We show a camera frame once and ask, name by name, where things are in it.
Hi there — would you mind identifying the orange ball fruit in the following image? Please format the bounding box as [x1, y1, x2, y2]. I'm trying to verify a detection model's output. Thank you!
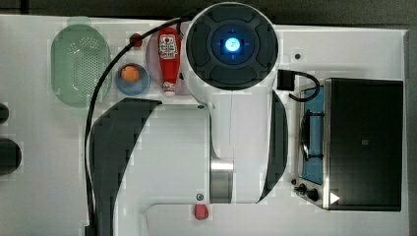
[121, 65, 141, 83]

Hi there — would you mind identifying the black toaster oven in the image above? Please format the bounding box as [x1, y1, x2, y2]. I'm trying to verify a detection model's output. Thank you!
[293, 78, 403, 211]

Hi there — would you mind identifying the grey round plate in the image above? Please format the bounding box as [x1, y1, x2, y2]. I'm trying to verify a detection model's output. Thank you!
[146, 32, 190, 95]

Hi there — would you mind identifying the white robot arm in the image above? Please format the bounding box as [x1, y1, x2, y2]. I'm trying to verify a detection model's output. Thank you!
[86, 2, 288, 236]

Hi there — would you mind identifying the small red strawberry toy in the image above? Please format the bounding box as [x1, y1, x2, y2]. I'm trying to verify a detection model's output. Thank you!
[129, 33, 143, 47]

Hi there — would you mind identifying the blue bowl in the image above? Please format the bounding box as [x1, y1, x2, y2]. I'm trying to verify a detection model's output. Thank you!
[115, 63, 150, 96]

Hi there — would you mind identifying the red ketchup bottle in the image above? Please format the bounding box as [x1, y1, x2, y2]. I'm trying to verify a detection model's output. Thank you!
[157, 28, 181, 96]

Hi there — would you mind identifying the green perforated colander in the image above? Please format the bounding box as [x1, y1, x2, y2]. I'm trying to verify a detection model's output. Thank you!
[51, 17, 111, 108]

